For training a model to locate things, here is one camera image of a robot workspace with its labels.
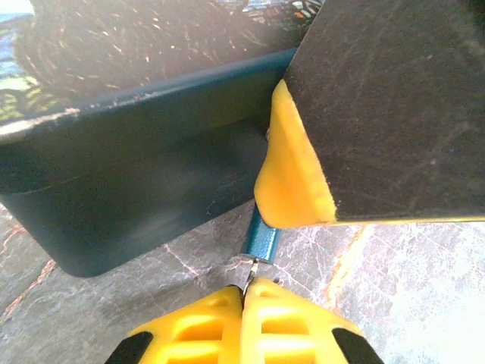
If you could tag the blue padlock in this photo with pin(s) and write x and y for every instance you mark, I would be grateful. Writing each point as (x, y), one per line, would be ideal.
(261, 240)

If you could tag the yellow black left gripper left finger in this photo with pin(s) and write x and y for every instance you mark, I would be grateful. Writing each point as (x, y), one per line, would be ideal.
(197, 330)

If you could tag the small silver key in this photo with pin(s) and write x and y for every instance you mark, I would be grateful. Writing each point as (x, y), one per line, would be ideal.
(244, 273)

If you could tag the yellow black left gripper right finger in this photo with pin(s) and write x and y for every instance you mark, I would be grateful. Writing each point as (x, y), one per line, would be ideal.
(288, 326)

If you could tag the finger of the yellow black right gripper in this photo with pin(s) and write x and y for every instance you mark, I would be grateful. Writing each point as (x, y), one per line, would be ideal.
(379, 113)

